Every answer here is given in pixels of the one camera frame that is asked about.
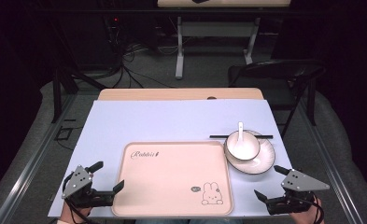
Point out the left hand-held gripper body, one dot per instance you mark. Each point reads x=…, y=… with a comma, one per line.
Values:
x=78, y=182

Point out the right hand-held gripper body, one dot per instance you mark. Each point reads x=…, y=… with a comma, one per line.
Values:
x=299, y=183

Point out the person's right hand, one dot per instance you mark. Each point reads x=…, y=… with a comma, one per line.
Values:
x=307, y=216

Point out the person's left hand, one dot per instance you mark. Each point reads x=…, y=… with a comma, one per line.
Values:
x=67, y=215

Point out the white dark-rimmed plate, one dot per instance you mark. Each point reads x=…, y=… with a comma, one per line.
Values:
x=263, y=161

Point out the white bowl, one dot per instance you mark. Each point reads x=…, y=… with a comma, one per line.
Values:
x=246, y=151

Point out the pink rabbit print tray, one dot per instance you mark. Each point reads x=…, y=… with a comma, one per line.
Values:
x=172, y=177

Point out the white ceramic spoon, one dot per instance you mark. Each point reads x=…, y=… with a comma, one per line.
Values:
x=240, y=128

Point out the black chopsticks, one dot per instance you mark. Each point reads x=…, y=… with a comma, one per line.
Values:
x=218, y=136

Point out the black metal stand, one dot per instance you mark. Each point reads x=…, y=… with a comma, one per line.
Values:
x=57, y=93

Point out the pale lavender table sheet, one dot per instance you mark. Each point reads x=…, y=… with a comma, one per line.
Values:
x=172, y=121

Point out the black folding chair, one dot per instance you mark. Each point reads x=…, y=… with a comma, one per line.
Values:
x=280, y=70

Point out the wooden table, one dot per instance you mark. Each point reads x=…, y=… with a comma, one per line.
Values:
x=172, y=94

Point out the white-legged wooden desk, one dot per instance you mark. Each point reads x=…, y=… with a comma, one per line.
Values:
x=215, y=29

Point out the black object on desk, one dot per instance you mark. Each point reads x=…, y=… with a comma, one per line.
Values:
x=200, y=1

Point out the aluminium floor rail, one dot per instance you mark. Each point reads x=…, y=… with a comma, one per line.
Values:
x=327, y=161
x=31, y=168

